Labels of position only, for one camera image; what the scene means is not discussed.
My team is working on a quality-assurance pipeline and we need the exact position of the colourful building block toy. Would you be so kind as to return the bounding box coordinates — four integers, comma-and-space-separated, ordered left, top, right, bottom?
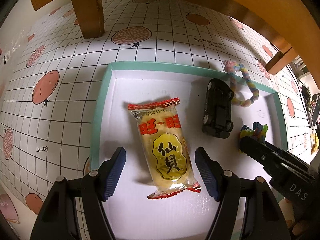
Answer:
239, 122, 268, 145

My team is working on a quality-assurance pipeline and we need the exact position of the rice cracker snack packet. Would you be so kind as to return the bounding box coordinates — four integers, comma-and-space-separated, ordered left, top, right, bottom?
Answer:
127, 98, 201, 200

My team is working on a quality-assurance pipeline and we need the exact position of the black toy car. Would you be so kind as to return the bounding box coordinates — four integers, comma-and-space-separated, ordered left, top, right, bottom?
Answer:
202, 79, 234, 139

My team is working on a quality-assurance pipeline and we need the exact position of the pastel pipe cleaner loop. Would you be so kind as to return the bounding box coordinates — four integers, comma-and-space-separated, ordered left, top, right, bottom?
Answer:
223, 60, 259, 107

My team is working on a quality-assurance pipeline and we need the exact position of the white tray with teal rim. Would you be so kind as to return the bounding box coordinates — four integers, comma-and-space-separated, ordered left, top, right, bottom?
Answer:
90, 61, 287, 239

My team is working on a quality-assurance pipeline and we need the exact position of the brown wooden nightstand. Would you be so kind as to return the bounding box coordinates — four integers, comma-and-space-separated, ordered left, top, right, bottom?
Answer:
31, 0, 319, 82

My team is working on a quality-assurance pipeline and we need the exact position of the grid pomegranate pattern mat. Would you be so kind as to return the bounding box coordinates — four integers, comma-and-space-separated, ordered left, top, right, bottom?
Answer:
1, 0, 317, 239

